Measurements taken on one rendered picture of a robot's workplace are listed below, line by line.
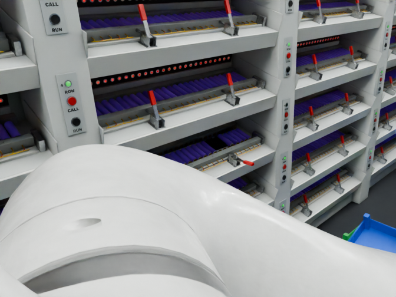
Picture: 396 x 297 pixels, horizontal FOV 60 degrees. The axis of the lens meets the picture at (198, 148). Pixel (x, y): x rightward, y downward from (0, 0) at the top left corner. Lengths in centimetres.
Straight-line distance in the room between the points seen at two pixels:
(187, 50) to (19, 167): 46
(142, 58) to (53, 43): 19
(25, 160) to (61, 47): 24
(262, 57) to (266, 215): 98
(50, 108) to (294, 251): 59
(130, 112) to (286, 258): 71
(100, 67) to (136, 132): 18
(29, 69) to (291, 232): 58
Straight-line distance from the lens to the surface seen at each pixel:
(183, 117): 91
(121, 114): 86
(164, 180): 18
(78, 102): 73
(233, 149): 111
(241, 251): 20
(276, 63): 113
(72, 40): 72
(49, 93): 71
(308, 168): 148
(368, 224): 159
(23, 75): 70
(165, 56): 83
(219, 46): 94
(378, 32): 173
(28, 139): 79
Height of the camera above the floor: 98
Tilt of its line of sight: 22 degrees down
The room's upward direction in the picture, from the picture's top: 4 degrees counter-clockwise
